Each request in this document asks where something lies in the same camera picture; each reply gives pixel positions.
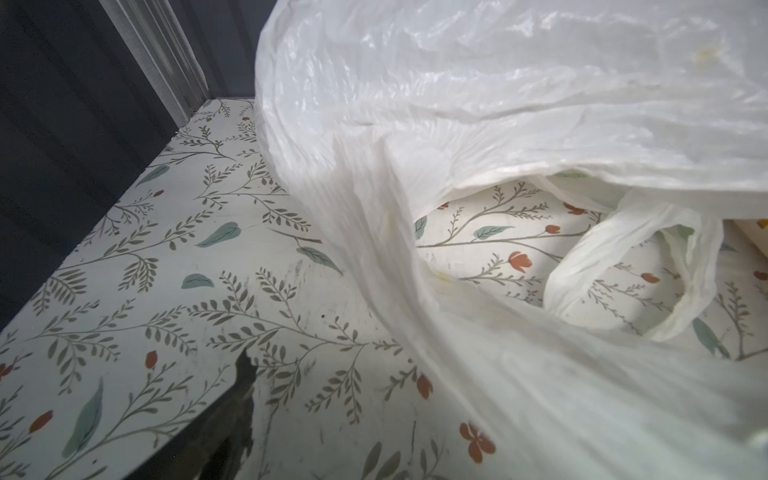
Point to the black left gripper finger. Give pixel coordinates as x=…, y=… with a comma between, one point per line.
x=213, y=444

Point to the white plastic grocery bag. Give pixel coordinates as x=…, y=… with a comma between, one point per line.
x=655, y=112

